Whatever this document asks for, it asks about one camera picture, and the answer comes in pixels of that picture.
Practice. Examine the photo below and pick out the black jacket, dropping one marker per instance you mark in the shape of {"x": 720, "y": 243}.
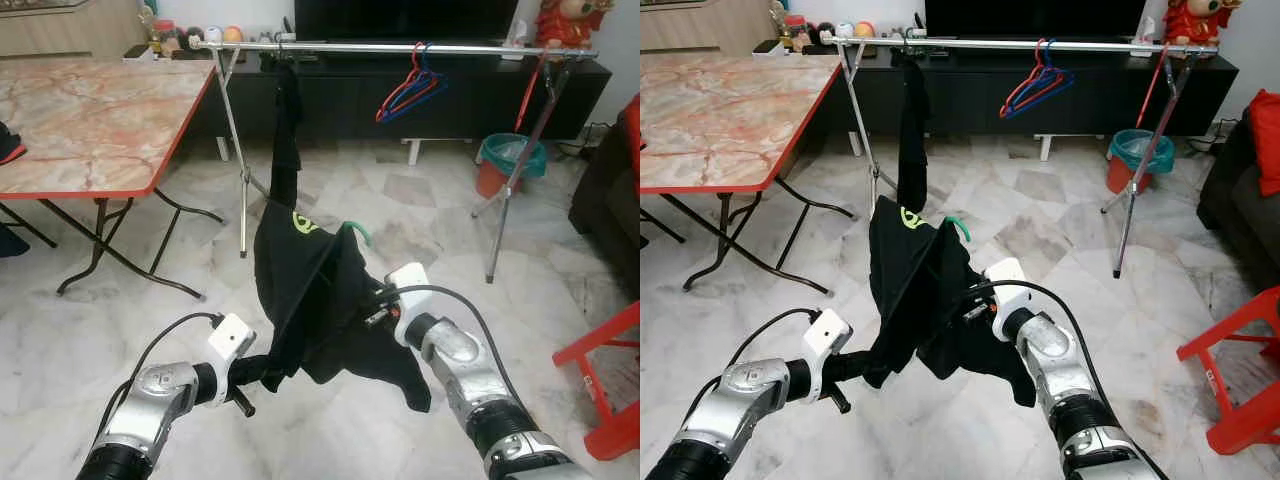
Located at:
{"x": 925, "y": 290}
{"x": 320, "y": 300}

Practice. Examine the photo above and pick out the green plastic hanger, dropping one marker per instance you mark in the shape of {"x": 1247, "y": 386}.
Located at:
{"x": 962, "y": 225}
{"x": 362, "y": 232}

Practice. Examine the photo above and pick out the red plastic hanger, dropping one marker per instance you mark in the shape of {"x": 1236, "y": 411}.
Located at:
{"x": 383, "y": 112}
{"x": 1008, "y": 108}
{"x": 1153, "y": 95}
{"x": 528, "y": 100}

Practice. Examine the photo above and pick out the blue plastic hanger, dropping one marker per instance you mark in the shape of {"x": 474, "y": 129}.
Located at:
{"x": 438, "y": 88}
{"x": 1066, "y": 83}

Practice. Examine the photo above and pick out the red bin teal liner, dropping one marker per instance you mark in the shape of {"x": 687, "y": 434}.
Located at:
{"x": 1120, "y": 175}
{"x": 490, "y": 180}

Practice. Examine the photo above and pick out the black hanging garment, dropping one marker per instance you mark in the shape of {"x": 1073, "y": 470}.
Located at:
{"x": 912, "y": 130}
{"x": 287, "y": 130}

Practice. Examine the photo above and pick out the black TV console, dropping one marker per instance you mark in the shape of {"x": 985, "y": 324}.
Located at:
{"x": 975, "y": 100}
{"x": 340, "y": 100}

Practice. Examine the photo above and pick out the red plastic stool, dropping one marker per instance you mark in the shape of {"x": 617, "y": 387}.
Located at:
{"x": 1230, "y": 330}
{"x": 600, "y": 345}

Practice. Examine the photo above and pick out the dark grey sofa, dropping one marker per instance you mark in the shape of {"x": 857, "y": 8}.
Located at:
{"x": 605, "y": 220}
{"x": 1240, "y": 220}

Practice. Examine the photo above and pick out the silver clothes rack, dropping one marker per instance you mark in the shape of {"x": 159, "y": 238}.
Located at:
{"x": 980, "y": 43}
{"x": 340, "y": 47}

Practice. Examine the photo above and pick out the marble top folding table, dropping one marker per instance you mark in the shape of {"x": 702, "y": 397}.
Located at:
{"x": 720, "y": 115}
{"x": 90, "y": 120}

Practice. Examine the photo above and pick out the black television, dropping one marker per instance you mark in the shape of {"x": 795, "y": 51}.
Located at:
{"x": 405, "y": 18}
{"x": 1035, "y": 15}

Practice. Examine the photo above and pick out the orange round plush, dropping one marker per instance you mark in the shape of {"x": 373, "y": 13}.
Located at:
{"x": 865, "y": 29}
{"x": 232, "y": 34}

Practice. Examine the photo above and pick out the white round plush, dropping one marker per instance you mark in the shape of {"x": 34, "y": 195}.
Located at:
{"x": 845, "y": 30}
{"x": 212, "y": 35}

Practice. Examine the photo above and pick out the black round plush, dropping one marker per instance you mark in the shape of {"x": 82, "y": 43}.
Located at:
{"x": 194, "y": 37}
{"x": 824, "y": 33}

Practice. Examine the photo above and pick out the red lidded jar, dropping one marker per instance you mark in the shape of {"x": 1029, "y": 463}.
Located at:
{"x": 795, "y": 33}
{"x": 164, "y": 38}

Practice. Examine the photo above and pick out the red gold figurine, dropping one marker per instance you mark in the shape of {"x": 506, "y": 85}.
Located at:
{"x": 1195, "y": 20}
{"x": 570, "y": 22}

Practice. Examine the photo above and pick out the wooden cabinet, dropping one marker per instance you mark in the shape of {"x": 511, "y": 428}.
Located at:
{"x": 65, "y": 30}
{"x": 700, "y": 25}

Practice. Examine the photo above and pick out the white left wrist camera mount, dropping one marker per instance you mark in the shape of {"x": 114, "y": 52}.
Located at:
{"x": 828, "y": 335}
{"x": 230, "y": 340}

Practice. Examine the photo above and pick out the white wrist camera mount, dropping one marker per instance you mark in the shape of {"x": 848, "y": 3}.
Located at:
{"x": 828, "y": 335}
{"x": 230, "y": 340}
{"x": 1005, "y": 280}
{"x": 410, "y": 285}

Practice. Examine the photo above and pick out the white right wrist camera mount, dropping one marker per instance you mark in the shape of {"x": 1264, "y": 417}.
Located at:
{"x": 410, "y": 285}
{"x": 1005, "y": 280}

